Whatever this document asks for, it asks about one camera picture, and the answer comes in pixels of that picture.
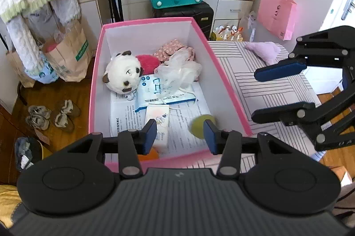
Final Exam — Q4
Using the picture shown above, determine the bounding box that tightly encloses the green makeup sponge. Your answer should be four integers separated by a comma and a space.
189, 114, 218, 139

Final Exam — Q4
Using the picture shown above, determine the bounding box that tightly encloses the blue white tissue pack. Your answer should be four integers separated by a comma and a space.
135, 74, 196, 113

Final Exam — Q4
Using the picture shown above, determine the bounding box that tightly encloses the purple plush toy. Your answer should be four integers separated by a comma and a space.
244, 41, 281, 65

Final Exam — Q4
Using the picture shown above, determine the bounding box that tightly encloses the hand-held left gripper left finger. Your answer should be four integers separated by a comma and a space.
67, 119, 158, 179

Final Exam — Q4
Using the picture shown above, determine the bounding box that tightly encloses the pink paper bag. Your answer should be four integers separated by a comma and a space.
258, 0, 298, 41

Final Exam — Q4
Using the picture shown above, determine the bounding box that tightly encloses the white mesh bath puff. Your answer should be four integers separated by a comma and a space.
154, 51, 203, 92

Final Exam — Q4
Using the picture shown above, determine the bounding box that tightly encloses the metal door handle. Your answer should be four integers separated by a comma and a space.
341, 0, 355, 21

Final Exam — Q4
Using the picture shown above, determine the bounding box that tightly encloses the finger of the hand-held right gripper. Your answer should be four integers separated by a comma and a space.
251, 83, 355, 152
254, 26, 355, 83

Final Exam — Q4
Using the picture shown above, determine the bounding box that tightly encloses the blue printed plastic bag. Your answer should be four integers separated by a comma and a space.
26, 53, 59, 84

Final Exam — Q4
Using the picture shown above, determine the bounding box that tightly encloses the small white tissue pack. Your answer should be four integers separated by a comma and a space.
145, 104, 170, 153

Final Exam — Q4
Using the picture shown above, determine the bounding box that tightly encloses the yellow white bedding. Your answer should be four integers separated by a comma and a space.
0, 185, 24, 228

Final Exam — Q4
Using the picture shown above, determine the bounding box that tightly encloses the grey fleece shoe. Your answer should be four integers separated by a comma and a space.
28, 106, 52, 119
26, 115, 50, 131

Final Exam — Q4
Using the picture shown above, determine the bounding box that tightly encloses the pack of small bottles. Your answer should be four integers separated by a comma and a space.
211, 26, 244, 42

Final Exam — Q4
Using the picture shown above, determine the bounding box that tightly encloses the black trash bin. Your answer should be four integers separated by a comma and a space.
14, 137, 53, 171

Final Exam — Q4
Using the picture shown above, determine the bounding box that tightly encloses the brown paper bag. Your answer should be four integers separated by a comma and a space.
6, 50, 36, 88
41, 18, 92, 83

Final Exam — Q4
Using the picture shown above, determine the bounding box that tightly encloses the red fluffy pompom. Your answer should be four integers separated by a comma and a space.
136, 54, 161, 76

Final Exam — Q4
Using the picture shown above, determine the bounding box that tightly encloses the pink cardboard box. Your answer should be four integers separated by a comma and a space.
89, 17, 253, 171

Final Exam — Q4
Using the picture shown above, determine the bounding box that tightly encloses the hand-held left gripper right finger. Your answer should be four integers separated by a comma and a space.
203, 120, 290, 179

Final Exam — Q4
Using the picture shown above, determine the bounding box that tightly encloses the black suitcase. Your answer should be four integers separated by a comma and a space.
152, 2, 215, 41

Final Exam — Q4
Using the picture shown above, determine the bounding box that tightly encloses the orange makeup sponge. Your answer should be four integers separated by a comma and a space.
138, 149, 160, 161

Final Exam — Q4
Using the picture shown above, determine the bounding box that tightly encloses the floral fabric scrunchie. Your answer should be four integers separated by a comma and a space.
152, 39, 196, 65

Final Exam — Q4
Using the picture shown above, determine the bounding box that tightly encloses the printed paper sheet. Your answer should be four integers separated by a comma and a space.
109, 81, 211, 159

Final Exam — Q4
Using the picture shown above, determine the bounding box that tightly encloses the clear plastic bag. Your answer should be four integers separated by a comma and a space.
246, 11, 260, 42

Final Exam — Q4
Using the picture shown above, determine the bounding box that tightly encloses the white panda plush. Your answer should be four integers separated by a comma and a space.
103, 51, 143, 100

